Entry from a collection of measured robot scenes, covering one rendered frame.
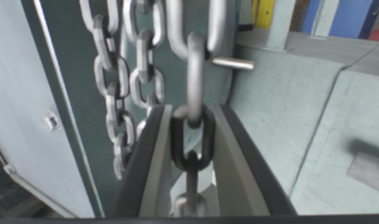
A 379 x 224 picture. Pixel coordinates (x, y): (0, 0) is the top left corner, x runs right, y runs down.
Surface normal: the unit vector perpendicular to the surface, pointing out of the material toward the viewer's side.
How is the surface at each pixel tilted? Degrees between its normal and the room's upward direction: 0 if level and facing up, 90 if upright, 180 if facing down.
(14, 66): 90
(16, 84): 90
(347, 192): 90
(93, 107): 90
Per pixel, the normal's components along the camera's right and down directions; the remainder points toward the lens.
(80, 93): 0.88, 0.24
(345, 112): -0.73, 0.32
